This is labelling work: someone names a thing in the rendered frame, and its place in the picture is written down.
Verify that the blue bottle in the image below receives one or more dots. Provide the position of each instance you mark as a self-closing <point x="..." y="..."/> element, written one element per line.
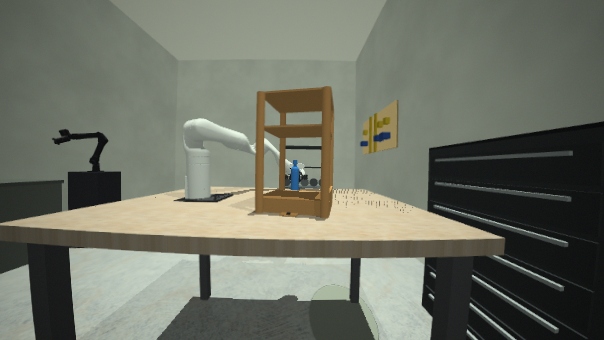
<point x="295" y="176"/>

